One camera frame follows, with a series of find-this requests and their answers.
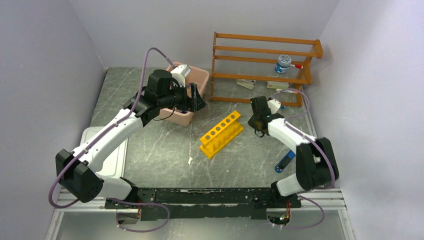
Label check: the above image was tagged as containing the yellow test tube rack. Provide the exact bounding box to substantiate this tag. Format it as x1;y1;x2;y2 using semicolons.
199;110;244;159

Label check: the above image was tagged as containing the white stapler-like object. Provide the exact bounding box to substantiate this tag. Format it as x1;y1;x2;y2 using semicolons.
236;79;256;90

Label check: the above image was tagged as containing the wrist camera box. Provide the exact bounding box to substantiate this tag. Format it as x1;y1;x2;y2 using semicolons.
170;64;191;87
267;98;282;114

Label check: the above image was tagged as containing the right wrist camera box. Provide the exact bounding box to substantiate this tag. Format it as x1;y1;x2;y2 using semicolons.
267;98;282;114

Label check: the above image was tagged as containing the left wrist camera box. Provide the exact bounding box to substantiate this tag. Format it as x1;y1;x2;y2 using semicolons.
170;64;191;87

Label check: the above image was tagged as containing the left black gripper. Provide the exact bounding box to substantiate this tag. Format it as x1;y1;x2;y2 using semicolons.
158;80;208;113

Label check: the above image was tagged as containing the white plastic tray lid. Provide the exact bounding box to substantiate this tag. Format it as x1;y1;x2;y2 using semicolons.
80;126;128;178

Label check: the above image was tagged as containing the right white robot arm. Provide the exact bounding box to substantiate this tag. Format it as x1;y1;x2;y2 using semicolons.
248;96;339;207

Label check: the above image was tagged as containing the pink plastic bin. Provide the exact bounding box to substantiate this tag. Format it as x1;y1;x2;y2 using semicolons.
155;65;210;127

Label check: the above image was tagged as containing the blue black handheld tool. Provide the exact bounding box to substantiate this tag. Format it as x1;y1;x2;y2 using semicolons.
274;150;296;173

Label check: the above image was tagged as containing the small white box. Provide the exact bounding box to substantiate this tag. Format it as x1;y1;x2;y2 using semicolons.
267;81;290;90

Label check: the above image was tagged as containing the blue-lidded jar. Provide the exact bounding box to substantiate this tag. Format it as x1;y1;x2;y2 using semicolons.
274;54;292;74

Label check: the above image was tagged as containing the red-capped marker pen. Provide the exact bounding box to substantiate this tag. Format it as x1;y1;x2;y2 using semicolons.
290;64;304;69

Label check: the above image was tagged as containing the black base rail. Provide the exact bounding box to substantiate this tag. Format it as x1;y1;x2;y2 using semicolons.
104;187;302;221

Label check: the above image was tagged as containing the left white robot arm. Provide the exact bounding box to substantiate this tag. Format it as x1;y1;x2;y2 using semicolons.
55;67;209;208

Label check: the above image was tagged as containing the orange wooden shelf rack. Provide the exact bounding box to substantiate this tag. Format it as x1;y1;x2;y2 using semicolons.
210;32;324;103

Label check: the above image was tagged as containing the red-tipped tube on shelf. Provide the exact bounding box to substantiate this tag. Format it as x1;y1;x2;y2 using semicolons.
275;88;298;94

